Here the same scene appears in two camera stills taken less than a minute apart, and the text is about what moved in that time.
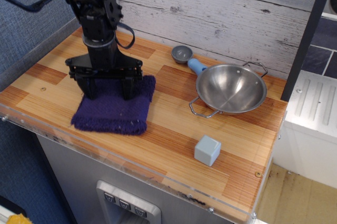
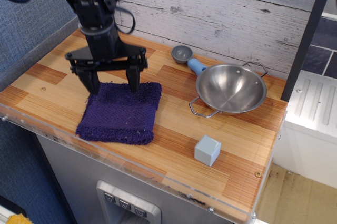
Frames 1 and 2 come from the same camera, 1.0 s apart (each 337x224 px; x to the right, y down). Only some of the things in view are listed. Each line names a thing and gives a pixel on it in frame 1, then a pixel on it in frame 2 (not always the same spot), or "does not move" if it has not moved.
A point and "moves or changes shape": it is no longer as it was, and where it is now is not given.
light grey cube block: [207, 151] does not move
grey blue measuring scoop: [182, 54] does not move
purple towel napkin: [110, 113] moves or changes shape
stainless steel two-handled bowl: [229, 88] does not move
